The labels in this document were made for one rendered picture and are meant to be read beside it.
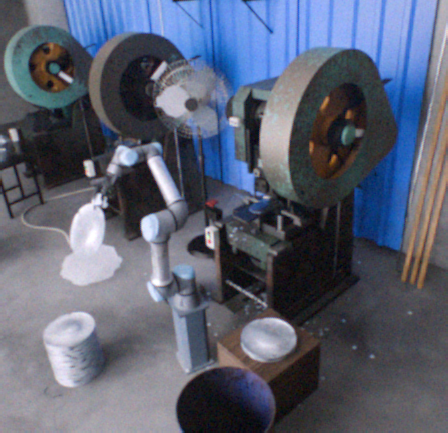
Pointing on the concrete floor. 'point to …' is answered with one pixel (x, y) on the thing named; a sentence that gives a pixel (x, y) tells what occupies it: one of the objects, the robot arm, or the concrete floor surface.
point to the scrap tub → (226, 403)
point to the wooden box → (307, 381)
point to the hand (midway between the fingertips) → (94, 208)
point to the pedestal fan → (174, 105)
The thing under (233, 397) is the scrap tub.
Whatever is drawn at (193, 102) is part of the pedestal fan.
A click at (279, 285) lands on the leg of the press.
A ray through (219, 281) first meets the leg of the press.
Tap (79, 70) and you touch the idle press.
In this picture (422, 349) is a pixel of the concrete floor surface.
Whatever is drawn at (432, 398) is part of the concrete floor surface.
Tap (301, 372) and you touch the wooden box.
